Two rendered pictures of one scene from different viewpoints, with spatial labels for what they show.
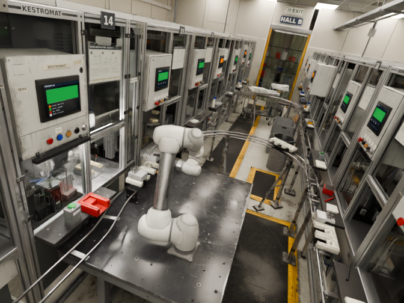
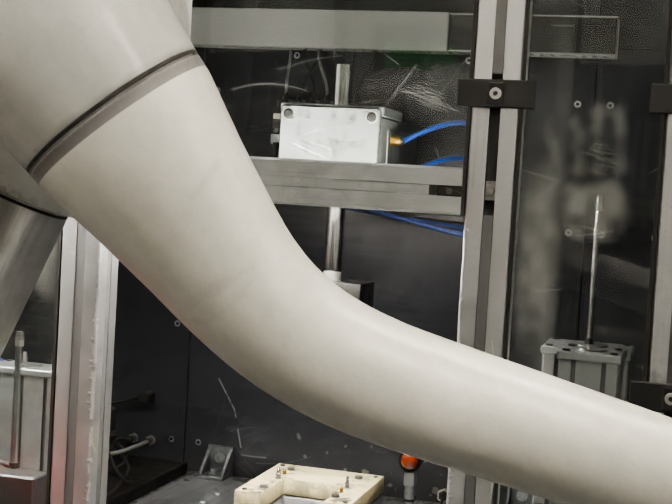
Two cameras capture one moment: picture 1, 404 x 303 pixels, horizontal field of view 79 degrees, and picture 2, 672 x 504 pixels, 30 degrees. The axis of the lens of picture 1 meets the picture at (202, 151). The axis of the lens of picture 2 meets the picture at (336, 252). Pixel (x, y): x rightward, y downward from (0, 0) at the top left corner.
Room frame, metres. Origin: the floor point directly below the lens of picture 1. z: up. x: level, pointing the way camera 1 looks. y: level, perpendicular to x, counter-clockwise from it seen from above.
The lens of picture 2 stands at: (1.66, -0.55, 1.31)
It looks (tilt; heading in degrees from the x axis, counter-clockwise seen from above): 3 degrees down; 92
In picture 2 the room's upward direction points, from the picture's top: 3 degrees clockwise
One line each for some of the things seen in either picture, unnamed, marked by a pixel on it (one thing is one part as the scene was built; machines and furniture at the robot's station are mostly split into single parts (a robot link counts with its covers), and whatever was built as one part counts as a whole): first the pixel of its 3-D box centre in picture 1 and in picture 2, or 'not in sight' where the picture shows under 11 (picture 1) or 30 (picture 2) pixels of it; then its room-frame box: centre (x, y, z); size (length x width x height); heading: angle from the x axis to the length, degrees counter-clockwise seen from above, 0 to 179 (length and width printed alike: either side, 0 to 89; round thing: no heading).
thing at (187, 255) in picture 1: (185, 243); not in sight; (1.25, 0.00, 0.71); 0.22 x 0.18 x 0.06; 166
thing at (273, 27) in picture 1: (279, 68); not in sight; (9.39, -2.23, 1.31); 1.36 x 0.10 x 2.62; 76
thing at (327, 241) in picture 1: (323, 234); not in sight; (1.45, -1.00, 0.84); 0.37 x 0.14 x 0.10; 166
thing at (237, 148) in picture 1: (243, 128); not in sight; (5.97, -0.94, 0.01); 5.85 x 0.59 x 0.01; 166
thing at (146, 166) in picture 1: (144, 175); not in sight; (1.81, 0.46, 0.84); 0.36 x 0.14 x 0.10; 166
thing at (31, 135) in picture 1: (38, 98); not in sight; (1.18, 0.87, 1.60); 0.42 x 0.29 x 0.46; 166
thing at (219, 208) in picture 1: (180, 210); not in sight; (1.65, 0.10, 0.66); 1.50 x 1.06 x 0.04; 166
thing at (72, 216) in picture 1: (71, 213); not in sight; (1.08, 0.69, 0.97); 0.08 x 0.08 x 0.12; 76
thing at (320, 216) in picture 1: (325, 216); not in sight; (1.56, -1.02, 0.92); 0.13 x 0.10 x 0.09; 76
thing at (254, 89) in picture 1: (260, 104); not in sight; (6.84, -1.37, 0.48); 0.88 x 0.56 x 0.96; 94
